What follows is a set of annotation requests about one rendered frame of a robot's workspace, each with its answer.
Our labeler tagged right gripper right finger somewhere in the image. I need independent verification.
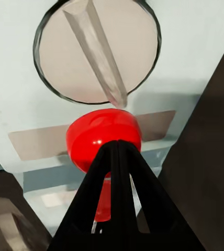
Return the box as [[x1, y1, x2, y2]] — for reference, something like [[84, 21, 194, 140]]
[[118, 139, 206, 251]]

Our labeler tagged microwave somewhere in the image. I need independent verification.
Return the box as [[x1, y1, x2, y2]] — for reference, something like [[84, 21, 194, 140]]
[[0, 0, 224, 178]]

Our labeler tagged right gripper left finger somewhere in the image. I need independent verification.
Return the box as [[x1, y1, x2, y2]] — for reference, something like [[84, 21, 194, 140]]
[[47, 140, 126, 251]]

